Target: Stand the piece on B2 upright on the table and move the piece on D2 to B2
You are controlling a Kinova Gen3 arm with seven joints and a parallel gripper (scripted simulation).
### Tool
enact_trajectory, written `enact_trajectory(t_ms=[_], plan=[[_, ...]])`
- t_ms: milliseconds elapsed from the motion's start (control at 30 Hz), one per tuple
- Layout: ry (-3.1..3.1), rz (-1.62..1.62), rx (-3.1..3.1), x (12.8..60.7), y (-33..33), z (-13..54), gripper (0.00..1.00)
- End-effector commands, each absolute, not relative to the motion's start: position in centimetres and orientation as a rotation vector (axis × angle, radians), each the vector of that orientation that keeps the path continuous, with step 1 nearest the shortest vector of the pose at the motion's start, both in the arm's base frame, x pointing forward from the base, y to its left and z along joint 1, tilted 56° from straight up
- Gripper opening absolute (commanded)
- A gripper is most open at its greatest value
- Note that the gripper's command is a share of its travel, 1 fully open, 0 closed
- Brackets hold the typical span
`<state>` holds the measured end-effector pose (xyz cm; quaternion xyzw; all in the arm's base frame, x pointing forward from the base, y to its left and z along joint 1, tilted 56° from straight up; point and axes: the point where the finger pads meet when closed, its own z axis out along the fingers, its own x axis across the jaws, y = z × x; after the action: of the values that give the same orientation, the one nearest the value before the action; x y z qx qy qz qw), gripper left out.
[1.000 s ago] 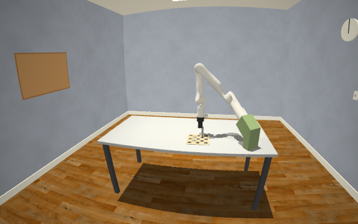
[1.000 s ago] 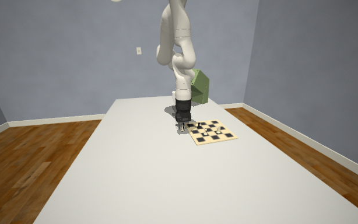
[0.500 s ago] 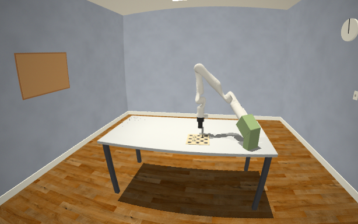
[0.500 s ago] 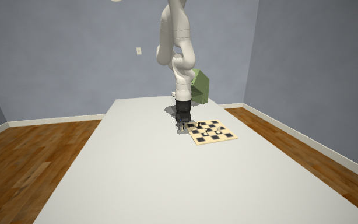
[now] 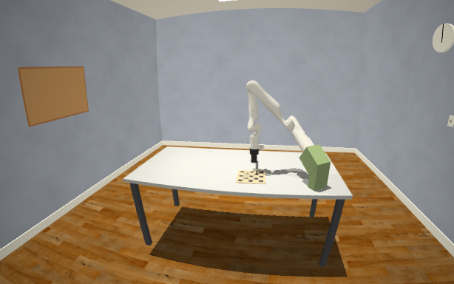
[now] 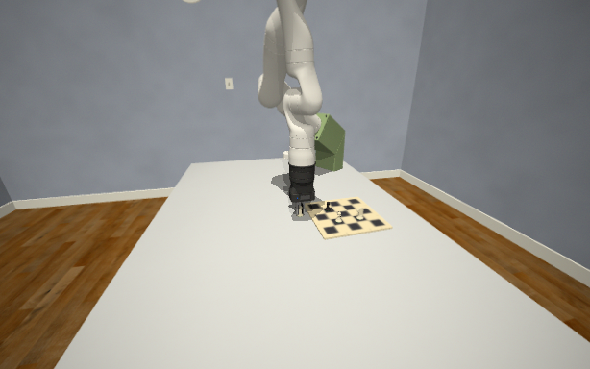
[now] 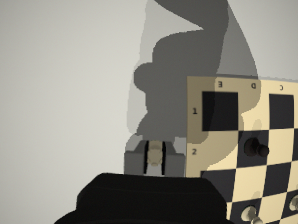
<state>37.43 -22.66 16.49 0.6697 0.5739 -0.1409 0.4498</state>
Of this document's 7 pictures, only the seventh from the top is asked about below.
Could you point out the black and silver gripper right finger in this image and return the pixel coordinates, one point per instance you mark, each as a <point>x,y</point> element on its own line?
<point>173,164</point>

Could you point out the white pawn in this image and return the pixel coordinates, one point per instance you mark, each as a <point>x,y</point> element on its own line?
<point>248,214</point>

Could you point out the cream and black chessboard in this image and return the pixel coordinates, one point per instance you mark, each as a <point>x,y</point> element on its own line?
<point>222,114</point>

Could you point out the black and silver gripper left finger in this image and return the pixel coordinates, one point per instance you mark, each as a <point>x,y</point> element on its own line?
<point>134,162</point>

